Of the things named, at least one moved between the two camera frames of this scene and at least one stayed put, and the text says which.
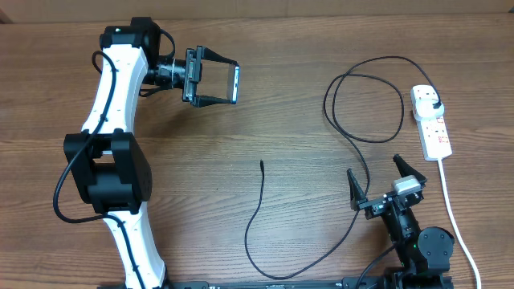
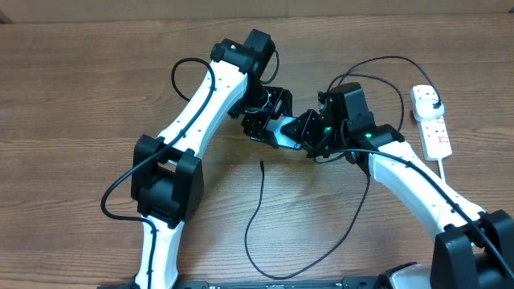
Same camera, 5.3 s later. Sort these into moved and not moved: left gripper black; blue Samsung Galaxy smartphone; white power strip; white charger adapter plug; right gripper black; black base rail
Moved: left gripper black; blue Samsung Galaxy smartphone; right gripper black
Not moved: white charger adapter plug; white power strip; black base rail
